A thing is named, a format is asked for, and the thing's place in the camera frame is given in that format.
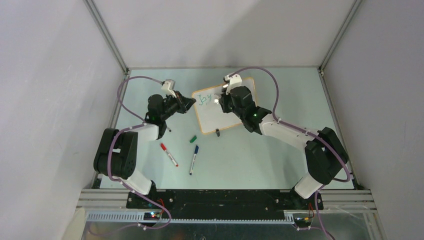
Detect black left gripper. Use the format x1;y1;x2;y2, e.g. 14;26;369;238
160;90;196;121

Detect yellow framed whiteboard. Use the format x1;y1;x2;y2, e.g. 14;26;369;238
191;84;242;135

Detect green marker cap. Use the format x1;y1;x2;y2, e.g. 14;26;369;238
189;135;197;143

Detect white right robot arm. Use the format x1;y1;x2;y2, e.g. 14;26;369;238
218;84;351;209

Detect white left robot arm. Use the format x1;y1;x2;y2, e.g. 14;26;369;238
93;91;196;208

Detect blue marker pen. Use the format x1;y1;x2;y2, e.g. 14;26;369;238
189;144;199;176

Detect red marker pen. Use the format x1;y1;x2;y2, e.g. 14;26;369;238
160;143;179;167

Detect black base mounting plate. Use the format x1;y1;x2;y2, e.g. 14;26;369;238
126;189;324;221

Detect left controller circuit board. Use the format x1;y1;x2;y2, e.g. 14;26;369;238
143;211;162;221

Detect controller circuit board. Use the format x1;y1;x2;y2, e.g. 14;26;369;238
143;211;162;221
293;217;313;229

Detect right controller circuit board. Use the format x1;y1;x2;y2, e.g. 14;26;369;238
293;217;313;229

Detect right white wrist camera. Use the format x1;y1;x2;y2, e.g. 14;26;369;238
222;74;243;95

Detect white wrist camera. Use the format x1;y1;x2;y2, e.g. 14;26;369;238
222;74;243;95
161;79;177;98

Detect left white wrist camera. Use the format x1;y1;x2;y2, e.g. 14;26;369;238
161;79;177;98

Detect right aluminium frame post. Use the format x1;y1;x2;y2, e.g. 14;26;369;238
318;0;363;72

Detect aluminium frame post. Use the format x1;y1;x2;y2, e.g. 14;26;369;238
83;0;129;75
318;0;363;72

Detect left aluminium frame post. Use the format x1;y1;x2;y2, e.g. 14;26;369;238
83;0;129;75

